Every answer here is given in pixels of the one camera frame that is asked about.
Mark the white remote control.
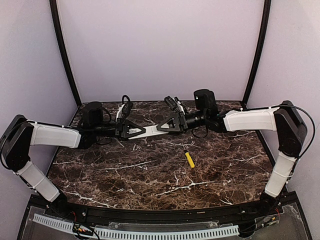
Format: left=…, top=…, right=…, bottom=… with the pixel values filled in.
left=129, top=125, right=168, bottom=140

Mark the yellow handled screwdriver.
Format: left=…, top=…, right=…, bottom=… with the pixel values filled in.
left=184, top=148, right=195, bottom=169

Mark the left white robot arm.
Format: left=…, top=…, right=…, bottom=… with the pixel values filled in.
left=0, top=114, right=149, bottom=217

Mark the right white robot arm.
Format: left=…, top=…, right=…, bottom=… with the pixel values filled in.
left=156, top=99, right=308, bottom=215

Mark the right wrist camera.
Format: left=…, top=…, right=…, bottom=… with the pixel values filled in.
left=164, top=96, right=187, bottom=115

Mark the white slotted cable duct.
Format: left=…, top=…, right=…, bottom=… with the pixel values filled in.
left=32, top=213, right=239, bottom=240

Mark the black front rail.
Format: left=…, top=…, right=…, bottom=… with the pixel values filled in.
left=44, top=199, right=276, bottom=227

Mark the left black frame post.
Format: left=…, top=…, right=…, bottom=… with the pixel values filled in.
left=49, top=0, right=82, bottom=108

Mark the black frame post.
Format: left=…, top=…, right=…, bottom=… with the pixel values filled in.
left=241, top=0, right=272, bottom=107
left=49, top=0, right=82, bottom=108

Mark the right black frame post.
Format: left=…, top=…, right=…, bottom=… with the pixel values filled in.
left=241, top=0, right=272, bottom=107

